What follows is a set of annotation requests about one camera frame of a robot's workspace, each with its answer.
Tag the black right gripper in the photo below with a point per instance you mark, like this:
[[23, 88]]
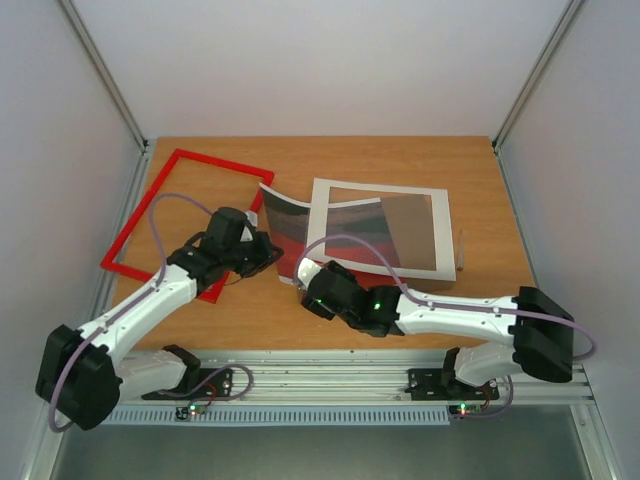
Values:
[[314, 293]]

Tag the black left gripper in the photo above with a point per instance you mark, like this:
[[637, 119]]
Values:
[[260, 252]]

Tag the red picture frame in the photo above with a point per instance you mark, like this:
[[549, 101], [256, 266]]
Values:
[[184, 188]]

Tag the sunset photo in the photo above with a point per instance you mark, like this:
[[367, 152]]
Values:
[[288, 221]]

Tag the white mat board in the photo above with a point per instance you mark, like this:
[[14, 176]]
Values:
[[340, 193]]

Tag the clear handled screwdriver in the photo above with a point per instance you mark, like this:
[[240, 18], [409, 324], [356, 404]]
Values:
[[460, 258]]

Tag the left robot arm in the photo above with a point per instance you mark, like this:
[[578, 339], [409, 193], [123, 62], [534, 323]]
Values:
[[83, 372]]

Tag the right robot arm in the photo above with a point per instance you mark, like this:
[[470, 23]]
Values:
[[528, 333]]

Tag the left controller board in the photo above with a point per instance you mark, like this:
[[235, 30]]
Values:
[[191, 411]]

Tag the controller board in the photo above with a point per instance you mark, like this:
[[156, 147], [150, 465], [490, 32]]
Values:
[[464, 409], [191, 411]]

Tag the right controller board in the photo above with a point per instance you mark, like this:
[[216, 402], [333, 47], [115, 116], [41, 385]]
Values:
[[464, 409]]

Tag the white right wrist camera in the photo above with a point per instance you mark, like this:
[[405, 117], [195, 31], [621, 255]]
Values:
[[305, 272]]

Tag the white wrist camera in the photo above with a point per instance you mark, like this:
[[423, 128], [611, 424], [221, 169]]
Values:
[[305, 272], [251, 224]]

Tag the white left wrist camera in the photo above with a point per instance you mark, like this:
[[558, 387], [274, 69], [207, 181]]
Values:
[[251, 224]]

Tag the brown frame backing board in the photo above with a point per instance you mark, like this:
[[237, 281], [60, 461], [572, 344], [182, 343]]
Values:
[[410, 223]]

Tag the aluminium front rail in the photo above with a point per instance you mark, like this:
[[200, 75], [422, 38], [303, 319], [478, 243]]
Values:
[[368, 377]]

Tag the slotted grey cable duct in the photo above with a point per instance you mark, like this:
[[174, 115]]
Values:
[[280, 416]]

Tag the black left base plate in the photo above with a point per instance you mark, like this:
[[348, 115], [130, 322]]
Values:
[[219, 385]]

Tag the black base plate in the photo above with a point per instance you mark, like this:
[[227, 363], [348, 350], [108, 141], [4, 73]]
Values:
[[219, 385], [427, 384]]

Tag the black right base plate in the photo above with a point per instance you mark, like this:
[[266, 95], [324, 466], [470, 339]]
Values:
[[427, 384]]

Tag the left aluminium corner post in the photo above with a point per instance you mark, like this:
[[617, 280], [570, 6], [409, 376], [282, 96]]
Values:
[[88, 45]]

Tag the aluminium corner post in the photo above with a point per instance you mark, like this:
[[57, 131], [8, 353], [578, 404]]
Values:
[[565, 22], [88, 45]]

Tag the right aluminium corner post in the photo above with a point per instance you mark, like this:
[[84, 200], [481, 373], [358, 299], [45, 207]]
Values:
[[565, 22]]

